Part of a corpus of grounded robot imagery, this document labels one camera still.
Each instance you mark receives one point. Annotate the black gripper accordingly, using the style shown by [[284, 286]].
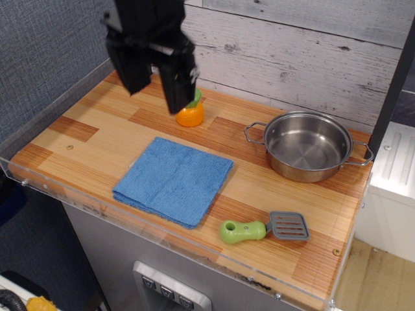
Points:
[[144, 32]]

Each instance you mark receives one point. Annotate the orange toy carrot green top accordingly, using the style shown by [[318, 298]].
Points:
[[193, 114]]

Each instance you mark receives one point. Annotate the blue cloth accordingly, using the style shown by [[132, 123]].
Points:
[[173, 181]]

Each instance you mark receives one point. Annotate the stainless steel pot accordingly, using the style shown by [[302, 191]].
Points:
[[307, 147]]

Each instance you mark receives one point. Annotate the clear acrylic table guard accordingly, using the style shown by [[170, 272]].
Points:
[[89, 133]]

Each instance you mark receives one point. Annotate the silver dispenser button panel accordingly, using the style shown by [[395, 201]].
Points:
[[159, 291]]

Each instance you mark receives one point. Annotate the yellow object bottom left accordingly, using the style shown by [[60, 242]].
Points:
[[40, 304]]

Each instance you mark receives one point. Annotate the white ribbed box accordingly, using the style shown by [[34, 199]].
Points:
[[386, 219]]

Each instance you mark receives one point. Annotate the toy spatula green handle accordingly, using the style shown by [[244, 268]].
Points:
[[282, 224]]

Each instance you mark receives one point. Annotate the dark right upright post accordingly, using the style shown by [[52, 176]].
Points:
[[392, 96]]

